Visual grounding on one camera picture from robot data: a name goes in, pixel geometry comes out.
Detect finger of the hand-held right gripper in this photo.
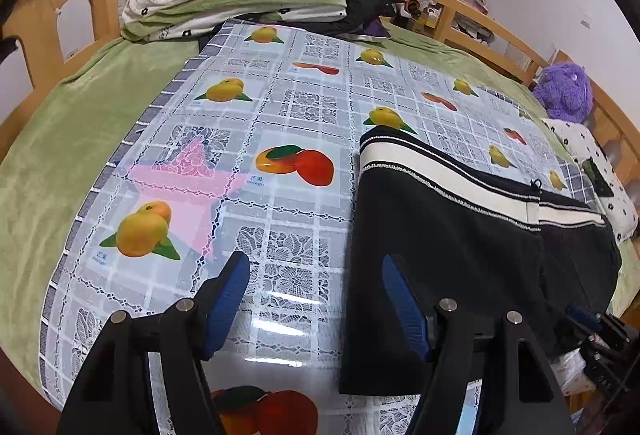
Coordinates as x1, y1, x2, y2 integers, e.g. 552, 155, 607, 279
565, 305, 607, 333

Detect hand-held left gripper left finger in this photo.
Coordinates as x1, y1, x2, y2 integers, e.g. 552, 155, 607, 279
55, 251, 251, 435

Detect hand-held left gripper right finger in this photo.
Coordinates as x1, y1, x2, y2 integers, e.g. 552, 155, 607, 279
381, 255, 576, 435

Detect black pants with white waistband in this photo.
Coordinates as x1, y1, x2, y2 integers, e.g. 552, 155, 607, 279
339, 126, 622, 397

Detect white floral pillow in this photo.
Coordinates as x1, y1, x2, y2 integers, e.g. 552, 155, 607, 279
542, 117, 640, 243

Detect fruit-printed plastic tablecloth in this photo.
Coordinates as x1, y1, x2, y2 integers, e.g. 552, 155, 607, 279
37, 19, 601, 435

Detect green bed blanket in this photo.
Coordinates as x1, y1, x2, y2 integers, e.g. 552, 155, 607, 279
0, 22, 640, 396

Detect purple plush toy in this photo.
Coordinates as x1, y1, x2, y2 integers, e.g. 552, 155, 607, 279
531, 61, 594, 123

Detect purple cloth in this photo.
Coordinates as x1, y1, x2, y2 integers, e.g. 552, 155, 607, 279
357, 17, 393, 40

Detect wooden bed frame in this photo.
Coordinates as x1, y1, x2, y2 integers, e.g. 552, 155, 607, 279
0, 0, 640, 421

